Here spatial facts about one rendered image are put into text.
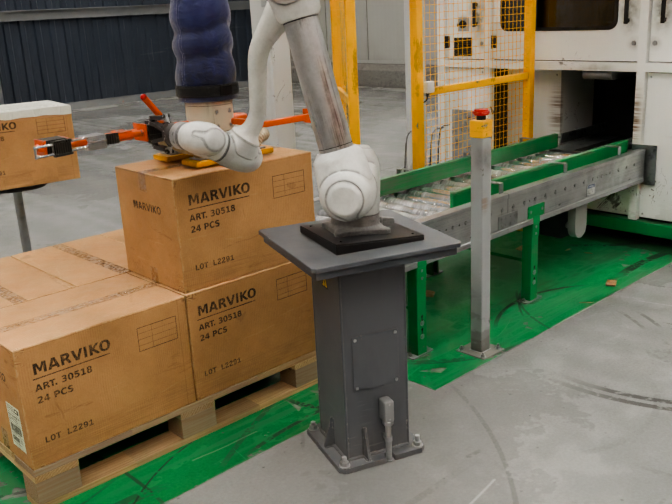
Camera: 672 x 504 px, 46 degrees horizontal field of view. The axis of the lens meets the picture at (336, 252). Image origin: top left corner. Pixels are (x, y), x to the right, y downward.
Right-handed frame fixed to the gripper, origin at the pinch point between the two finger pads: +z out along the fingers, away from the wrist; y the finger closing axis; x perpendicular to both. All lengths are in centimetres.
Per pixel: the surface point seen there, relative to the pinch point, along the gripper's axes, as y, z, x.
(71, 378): 68, -21, -49
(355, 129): 21, 39, 138
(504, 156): 50, 20, 238
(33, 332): 54, -12, -55
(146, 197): 22.4, -1.4, -4.2
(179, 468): 108, -33, -22
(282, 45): -19, 92, 139
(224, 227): 34.2, -20.4, 13.9
